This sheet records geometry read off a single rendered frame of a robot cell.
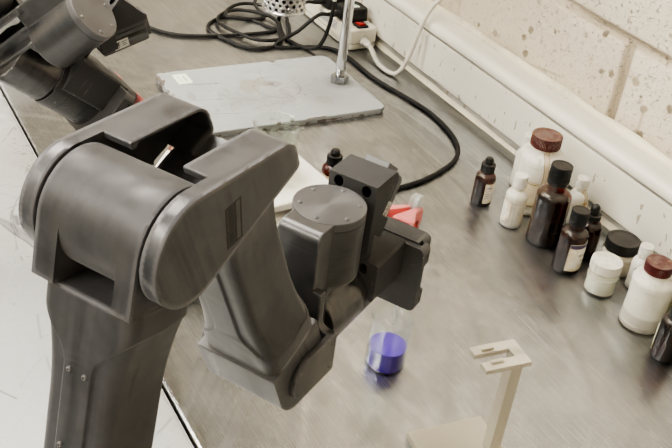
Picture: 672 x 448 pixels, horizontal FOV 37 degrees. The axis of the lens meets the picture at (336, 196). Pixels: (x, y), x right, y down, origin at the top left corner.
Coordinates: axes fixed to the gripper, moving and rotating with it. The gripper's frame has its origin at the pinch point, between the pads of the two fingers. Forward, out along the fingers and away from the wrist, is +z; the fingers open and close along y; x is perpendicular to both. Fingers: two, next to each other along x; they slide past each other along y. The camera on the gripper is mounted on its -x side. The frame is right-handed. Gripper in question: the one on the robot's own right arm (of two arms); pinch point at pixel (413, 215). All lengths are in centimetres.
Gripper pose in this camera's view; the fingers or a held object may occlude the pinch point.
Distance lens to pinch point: 93.2
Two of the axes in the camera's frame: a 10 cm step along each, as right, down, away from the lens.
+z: 5.1, -4.0, 7.6
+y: -8.6, -3.5, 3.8
